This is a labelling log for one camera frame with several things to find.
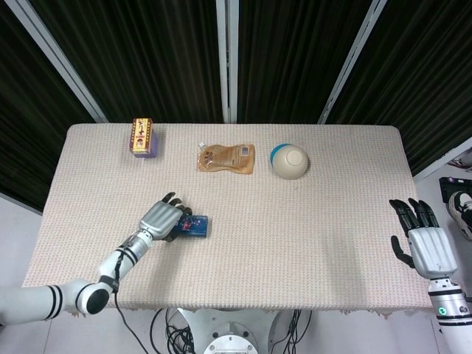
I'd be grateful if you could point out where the white red shoe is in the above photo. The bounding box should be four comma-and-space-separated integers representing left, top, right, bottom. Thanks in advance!
447, 147, 472, 169

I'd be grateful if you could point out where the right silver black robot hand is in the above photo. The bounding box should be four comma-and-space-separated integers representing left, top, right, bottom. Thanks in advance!
389, 198, 459, 279

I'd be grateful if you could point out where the black flat device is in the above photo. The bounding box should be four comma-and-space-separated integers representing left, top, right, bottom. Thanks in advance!
438, 176, 472, 204

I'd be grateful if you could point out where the white robot torso base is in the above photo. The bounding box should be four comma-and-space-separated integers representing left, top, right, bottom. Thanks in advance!
176, 308, 293, 354

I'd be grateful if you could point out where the purple box with yellow lid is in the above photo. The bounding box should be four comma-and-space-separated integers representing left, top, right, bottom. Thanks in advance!
128, 117, 160, 160

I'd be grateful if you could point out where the brown spout pouch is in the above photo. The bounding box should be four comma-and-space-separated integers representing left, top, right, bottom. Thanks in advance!
195, 142, 256, 176

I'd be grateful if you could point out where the white black sneaker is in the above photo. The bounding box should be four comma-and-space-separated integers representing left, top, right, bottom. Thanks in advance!
448, 190, 472, 242

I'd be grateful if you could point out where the black floor cable bundle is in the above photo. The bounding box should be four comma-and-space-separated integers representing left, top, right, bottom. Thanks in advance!
268, 308, 315, 354
150, 308, 197, 354

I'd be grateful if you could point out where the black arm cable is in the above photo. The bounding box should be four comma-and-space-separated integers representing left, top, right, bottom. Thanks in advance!
112, 235, 144, 354

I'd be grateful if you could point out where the cream bowl with blue rim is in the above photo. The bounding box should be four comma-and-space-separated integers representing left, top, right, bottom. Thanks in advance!
269, 144, 310, 181

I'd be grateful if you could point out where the white metal frame post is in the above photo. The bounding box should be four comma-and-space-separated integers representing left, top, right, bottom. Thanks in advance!
215, 0, 240, 125
316, 0, 388, 125
7, 0, 108, 124

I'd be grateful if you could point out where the beige checkered tablecloth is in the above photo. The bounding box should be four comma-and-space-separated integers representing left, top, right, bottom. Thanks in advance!
21, 123, 434, 320

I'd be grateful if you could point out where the blue glasses box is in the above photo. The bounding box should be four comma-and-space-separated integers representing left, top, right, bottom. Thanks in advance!
172, 214, 214, 238

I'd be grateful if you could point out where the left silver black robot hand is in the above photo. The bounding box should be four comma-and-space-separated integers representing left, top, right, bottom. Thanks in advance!
138, 191, 194, 243

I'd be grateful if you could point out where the black pleated curtain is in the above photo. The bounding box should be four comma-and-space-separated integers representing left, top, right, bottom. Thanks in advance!
235, 0, 364, 125
0, 0, 97, 217
326, 0, 472, 176
29, 0, 226, 125

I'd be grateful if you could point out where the white metal frame rail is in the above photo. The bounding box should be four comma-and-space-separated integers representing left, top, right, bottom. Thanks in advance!
412, 136, 472, 181

